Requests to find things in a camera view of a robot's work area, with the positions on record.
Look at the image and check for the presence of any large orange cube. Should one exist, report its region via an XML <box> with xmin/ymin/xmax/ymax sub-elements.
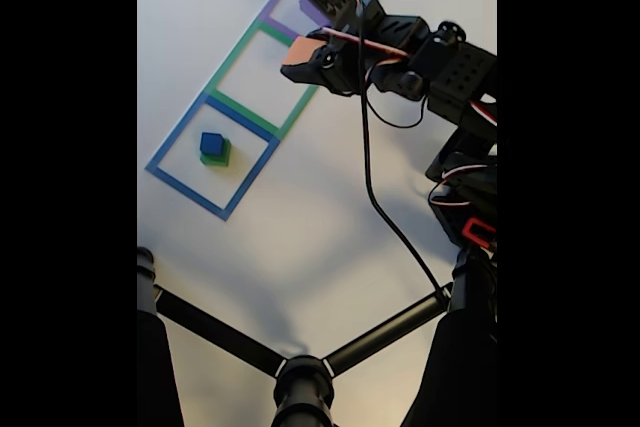
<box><xmin>281</xmin><ymin>34</ymin><xmax>329</xmax><ymax>67</ymax></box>

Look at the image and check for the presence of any large purple cube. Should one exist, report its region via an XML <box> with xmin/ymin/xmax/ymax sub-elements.
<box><xmin>298</xmin><ymin>0</ymin><xmax>331</xmax><ymax>28</ymax></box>

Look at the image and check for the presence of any small blue cube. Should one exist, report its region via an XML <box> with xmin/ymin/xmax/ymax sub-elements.
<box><xmin>199</xmin><ymin>131</ymin><xmax>224</xmax><ymax>156</ymax></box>

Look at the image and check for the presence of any medium green cube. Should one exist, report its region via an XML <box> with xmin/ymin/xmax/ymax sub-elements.
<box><xmin>199</xmin><ymin>139</ymin><xmax>233</xmax><ymax>168</ymax></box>

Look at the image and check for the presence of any red clamp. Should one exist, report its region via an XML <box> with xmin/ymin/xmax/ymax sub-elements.
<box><xmin>460</xmin><ymin>217</ymin><xmax>498</xmax><ymax>249</ymax></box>

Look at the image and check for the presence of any black tripod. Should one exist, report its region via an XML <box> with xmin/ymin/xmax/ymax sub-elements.
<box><xmin>137</xmin><ymin>245</ymin><xmax>498</xmax><ymax>427</ymax></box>

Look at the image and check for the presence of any green square tape frame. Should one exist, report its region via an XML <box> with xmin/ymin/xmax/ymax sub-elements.
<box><xmin>205</xmin><ymin>19</ymin><xmax>321</xmax><ymax>141</ymax></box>

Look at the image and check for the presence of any black camera cable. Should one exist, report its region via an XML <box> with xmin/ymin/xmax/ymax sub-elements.
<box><xmin>355</xmin><ymin>0</ymin><xmax>451</xmax><ymax>301</ymax></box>

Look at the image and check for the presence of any blue square tape frame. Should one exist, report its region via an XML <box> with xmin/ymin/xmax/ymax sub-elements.
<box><xmin>144</xmin><ymin>90</ymin><xmax>282</xmax><ymax>222</ymax></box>

